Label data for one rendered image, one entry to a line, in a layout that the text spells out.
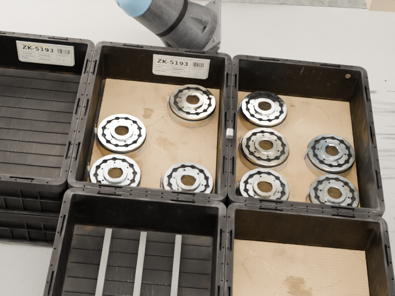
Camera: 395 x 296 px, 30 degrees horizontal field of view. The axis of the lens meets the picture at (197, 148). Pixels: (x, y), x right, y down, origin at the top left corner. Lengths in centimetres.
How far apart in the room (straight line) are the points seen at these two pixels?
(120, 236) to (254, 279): 27
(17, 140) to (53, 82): 18
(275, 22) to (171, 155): 67
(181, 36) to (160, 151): 36
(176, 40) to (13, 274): 68
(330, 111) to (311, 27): 46
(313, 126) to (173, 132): 31
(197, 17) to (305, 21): 42
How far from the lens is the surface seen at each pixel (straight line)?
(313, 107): 170
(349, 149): 160
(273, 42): 203
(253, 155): 154
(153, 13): 176
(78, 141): 145
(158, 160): 154
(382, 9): 186
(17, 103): 166
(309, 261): 145
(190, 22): 180
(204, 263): 141
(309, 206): 140
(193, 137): 159
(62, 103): 165
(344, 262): 147
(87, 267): 140
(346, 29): 213
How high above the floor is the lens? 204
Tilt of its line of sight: 50 degrees down
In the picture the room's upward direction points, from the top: 8 degrees clockwise
